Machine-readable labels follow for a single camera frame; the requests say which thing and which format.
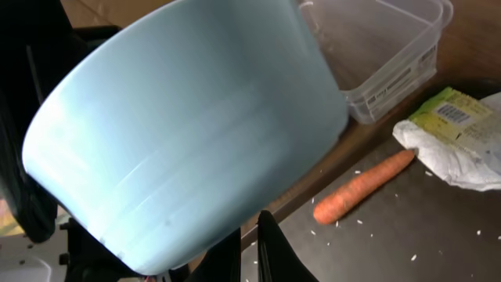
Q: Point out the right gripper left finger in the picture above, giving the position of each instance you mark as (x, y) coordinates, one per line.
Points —
(222, 263)

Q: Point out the green snack wrapper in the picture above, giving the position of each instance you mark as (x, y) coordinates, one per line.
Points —
(464, 123)

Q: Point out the white crumpled napkin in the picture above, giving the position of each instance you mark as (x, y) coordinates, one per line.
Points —
(449, 164)

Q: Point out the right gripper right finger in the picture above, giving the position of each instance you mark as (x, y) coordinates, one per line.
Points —
(277, 261)

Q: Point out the light blue rice bowl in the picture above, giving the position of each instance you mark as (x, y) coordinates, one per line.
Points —
(178, 129)

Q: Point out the orange carrot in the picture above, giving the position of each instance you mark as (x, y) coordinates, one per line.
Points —
(347, 196)

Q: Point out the clear plastic bin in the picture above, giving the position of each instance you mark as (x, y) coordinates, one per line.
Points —
(379, 51)

